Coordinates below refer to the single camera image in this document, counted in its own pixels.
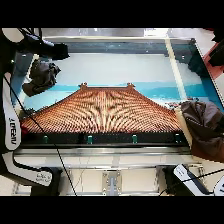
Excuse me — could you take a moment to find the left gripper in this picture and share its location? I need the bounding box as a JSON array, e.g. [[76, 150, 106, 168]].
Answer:
[[49, 42, 70, 62]]

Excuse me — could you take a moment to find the brown T-shirt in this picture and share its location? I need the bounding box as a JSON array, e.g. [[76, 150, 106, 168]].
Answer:
[[180, 100, 224, 158]]

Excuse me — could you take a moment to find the red garment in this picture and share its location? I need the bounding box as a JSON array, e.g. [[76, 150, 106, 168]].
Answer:
[[19, 125, 31, 138]]

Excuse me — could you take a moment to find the orange-brown garment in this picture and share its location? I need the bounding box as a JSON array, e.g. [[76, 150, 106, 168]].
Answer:
[[191, 141, 224, 164]]

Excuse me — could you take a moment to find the black cable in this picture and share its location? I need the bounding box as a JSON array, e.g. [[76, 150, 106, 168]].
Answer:
[[159, 167, 224, 197], [2, 75, 78, 197]]

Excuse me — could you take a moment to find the silver frame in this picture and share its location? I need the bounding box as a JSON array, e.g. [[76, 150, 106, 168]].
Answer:
[[0, 35, 224, 197]]

